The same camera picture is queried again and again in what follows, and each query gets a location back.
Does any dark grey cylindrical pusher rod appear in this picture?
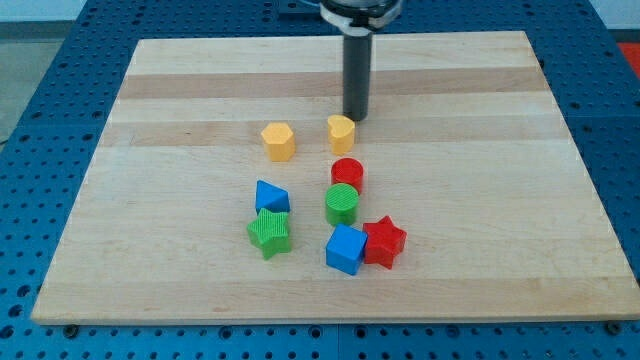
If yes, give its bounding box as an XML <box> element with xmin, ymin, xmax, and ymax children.
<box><xmin>342</xmin><ymin>34</ymin><xmax>372</xmax><ymax>121</ymax></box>

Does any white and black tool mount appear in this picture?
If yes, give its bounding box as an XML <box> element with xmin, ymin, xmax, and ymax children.
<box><xmin>319</xmin><ymin>0</ymin><xmax>403</xmax><ymax>36</ymax></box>

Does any yellow heart block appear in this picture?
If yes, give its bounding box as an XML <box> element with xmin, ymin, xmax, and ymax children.
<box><xmin>327</xmin><ymin>115</ymin><xmax>355</xmax><ymax>155</ymax></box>

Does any red cylinder block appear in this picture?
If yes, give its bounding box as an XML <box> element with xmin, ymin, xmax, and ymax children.
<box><xmin>330</xmin><ymin>158</ymin><xmax>364</xmax><ymax>194</ymax></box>

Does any yellow hexagon block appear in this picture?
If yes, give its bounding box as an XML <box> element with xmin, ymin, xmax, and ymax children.
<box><xmin>261</xmin><ymin>122</ymin><xmax>296</xmax><ymax>162</ymax></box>

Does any green cylinder block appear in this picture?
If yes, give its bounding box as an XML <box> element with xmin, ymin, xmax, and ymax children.
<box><xmin>325</xmin><ymin>183</ymin><xmax>359</xmax><ymax>226</ymax></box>

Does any blue triangle block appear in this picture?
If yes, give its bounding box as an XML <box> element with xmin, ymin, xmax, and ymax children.
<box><xmin>255</xmin><ymin>180</ymin><xmax>291</xmax><ymax>213</ymax></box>

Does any wooden board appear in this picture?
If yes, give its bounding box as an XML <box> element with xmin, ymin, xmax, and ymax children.
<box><xmin>30</xmin><ymin>30</ymin><xmax>640</xmax><ymax>326</ymax></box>

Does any red star block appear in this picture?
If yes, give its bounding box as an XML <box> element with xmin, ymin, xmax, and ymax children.
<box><xmin>362</xmin><ymin>216</ymin><xmax>407</xmax><ymax>270</ymax></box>

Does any blue cube block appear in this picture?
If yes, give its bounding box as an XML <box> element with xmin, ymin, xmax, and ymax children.
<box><xmin>325</xmin><ymin>224</ymin><xmax>368</xmax><ymax>276</ymax></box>

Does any green star block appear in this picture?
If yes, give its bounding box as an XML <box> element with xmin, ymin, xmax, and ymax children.
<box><xmin>246</xmin><ymin>208</ymin><xmax>291</xmax><ymax>260</ymax></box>

